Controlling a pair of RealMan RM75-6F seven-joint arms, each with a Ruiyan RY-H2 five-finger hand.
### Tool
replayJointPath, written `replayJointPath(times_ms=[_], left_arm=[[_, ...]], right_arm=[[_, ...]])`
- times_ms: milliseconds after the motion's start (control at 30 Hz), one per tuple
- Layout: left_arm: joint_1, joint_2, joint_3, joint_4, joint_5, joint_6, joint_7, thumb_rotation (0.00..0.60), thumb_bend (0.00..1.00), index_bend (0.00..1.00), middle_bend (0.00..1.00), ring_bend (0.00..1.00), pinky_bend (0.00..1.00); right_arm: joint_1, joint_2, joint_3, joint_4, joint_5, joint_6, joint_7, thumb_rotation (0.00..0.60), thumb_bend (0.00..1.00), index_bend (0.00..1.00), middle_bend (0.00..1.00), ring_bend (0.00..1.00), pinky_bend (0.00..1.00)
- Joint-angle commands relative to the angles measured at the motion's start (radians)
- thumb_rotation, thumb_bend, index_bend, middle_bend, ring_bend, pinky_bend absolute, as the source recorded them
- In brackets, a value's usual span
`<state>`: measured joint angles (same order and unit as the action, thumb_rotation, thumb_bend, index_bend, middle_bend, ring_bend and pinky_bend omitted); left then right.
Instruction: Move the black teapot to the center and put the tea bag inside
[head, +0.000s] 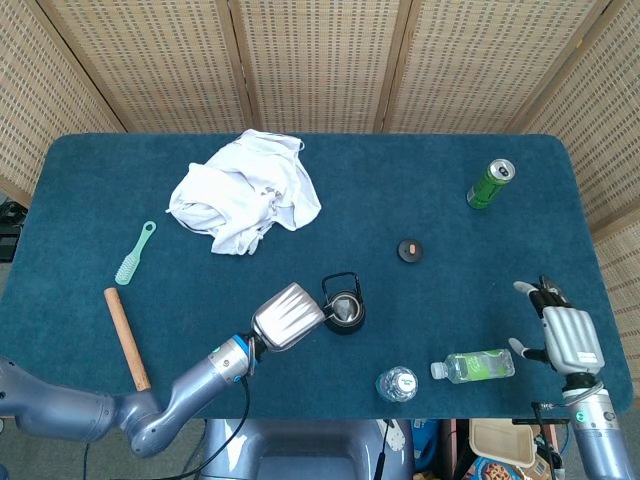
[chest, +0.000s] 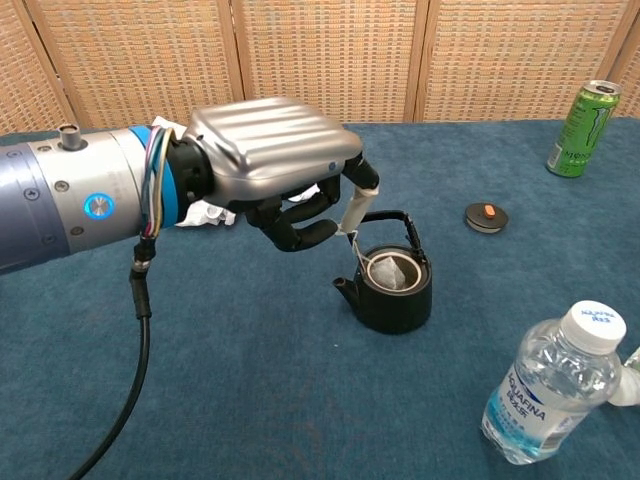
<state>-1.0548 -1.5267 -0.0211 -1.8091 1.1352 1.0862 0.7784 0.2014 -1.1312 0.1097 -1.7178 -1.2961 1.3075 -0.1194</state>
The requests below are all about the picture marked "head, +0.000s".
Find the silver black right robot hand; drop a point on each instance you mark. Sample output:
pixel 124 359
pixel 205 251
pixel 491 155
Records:
pixel 572 340

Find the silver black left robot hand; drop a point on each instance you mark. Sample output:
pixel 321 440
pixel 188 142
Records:
pixel 287 317

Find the black cast iron teapot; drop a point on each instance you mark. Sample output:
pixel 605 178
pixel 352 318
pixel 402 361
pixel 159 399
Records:
pixel 345 327

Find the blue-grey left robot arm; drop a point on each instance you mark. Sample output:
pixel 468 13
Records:
pixel 190 390

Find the black teapot lid orange knob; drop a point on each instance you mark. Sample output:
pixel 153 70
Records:
pixel 411 251

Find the blue plastic package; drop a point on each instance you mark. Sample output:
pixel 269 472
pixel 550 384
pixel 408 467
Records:
pixel 425 442

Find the blue felt table mat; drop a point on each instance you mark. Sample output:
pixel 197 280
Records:
pixel 225 280

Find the clear bottle green label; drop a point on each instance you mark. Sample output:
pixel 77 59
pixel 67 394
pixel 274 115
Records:
pixel 475 366

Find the beige takeout box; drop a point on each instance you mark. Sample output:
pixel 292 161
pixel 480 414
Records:
pixel 500 442

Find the clear water bottle white cap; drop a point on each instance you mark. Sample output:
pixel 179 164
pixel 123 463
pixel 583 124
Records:
pixel 396 385

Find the crumpled white cloth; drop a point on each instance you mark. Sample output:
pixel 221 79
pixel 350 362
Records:
pixel 240 195

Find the blue-grey robot torso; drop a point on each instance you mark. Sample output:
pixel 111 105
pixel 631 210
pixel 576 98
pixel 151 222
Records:
pixel 300 450

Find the cookie box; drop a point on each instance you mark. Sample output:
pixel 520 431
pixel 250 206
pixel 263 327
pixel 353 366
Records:
pixel 492 471

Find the wooden rolling pin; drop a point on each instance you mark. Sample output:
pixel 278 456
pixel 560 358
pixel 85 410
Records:
pixel 126 337

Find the mint green hairbrush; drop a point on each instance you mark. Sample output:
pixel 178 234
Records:
pixel 131 262

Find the green energy drink can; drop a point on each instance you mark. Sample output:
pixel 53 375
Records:
pixel 486 191

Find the black equipment on floor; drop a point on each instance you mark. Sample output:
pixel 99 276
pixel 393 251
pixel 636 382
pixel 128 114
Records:
pixel 9 235

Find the woven folding screen wooden frame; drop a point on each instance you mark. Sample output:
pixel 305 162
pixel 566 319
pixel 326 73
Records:
pixel 320 60

